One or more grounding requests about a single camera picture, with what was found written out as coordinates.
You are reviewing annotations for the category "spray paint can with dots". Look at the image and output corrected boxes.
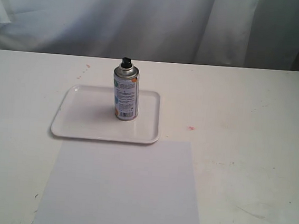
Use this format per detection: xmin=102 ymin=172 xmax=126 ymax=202
xmin=113 ymin=57 xmax=140 ymax=121

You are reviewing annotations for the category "white rectangular plastic tray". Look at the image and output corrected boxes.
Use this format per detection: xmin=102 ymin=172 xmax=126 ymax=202
xmin=50 ymin=85 xmax=161 ymax=144

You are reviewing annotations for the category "white paper sheet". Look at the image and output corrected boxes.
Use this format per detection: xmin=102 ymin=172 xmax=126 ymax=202
xmin=33 ymin=141 xmax=200 ymax=224

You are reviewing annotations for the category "white backdrop curtain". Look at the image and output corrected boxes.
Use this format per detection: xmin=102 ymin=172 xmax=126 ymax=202
xmin=0 ymin=0 xmax=299 ymax=70

